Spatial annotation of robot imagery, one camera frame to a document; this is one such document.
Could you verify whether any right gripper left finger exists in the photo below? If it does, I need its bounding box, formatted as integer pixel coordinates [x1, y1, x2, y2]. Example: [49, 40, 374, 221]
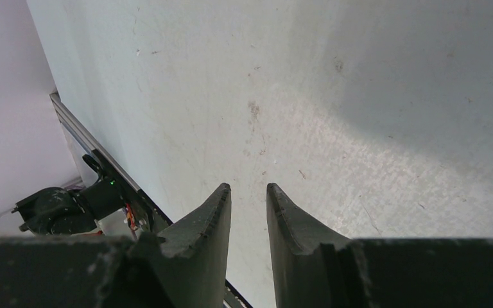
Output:
[0, 183, 231, 307]

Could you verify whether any aluminium frame rail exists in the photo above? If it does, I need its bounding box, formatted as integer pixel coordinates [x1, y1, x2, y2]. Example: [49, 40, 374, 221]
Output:
[0, 91, 145, 235]

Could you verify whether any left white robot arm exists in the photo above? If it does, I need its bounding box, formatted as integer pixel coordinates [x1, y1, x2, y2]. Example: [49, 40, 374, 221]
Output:
[12, 150, 155, 235]

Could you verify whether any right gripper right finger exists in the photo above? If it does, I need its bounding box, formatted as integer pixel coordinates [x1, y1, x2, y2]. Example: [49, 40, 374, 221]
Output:
[266, 183, 493, 307]

